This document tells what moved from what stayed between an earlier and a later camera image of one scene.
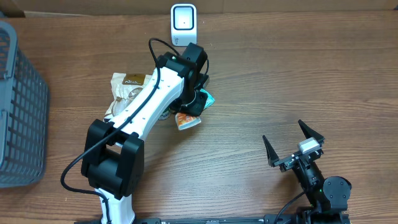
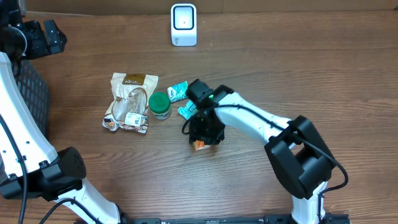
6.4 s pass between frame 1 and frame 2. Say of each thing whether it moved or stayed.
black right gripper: moved
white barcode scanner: stayed
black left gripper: moved
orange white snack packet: moved
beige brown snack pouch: stayed
